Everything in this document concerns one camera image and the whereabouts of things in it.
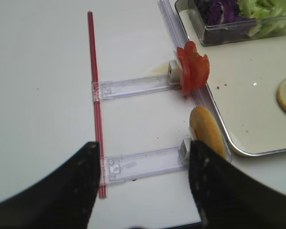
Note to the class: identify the clear plastic salad container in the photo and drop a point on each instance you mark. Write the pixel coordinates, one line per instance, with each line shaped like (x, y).
(219, 34)

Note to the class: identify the left red plastic rod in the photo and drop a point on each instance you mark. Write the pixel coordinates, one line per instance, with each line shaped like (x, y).
(97, 103)

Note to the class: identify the clear slide track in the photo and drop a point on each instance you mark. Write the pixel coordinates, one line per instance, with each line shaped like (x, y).
(122, 168)
(124, 88)

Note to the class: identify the clear left lower slide track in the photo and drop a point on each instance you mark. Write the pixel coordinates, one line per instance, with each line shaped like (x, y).
(122, 168)

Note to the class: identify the metal serving tray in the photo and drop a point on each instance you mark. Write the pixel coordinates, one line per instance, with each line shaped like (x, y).
(243, 82)

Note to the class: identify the clear left long rail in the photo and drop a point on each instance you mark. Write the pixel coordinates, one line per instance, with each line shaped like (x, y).
(200, 97)

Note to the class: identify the purple cabbage shreds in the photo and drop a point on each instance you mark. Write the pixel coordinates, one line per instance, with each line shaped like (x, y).
(216, 12)

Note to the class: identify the pale cheese slice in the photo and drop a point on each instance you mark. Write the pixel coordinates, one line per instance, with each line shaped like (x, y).
(159, 70)

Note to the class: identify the white left upper pusher block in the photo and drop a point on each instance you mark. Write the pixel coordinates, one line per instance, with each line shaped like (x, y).
(174, 73)

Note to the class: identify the white pusher block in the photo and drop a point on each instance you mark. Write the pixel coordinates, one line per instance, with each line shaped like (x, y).
(174, 73)
(184, 150)

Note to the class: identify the red tomato slice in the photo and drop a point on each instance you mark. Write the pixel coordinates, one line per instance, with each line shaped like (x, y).
(186, 76)
(199, 66)

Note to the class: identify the upright bottom bun slice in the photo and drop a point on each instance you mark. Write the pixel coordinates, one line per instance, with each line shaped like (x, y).
(205, 128)

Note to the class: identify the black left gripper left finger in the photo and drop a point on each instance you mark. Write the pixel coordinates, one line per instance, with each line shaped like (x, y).
(62, 200)

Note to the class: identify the green lettuce leaves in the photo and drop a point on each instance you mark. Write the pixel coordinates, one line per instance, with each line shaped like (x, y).
(269, 16)

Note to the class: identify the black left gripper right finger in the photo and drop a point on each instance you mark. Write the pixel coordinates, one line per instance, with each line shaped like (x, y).
(227, 198)

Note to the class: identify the clear left upper slide track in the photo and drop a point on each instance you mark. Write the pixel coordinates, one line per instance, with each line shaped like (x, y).
(124, 88)

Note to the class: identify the white left lower pusher block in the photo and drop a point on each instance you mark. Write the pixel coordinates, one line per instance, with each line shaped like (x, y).
(184, 150)

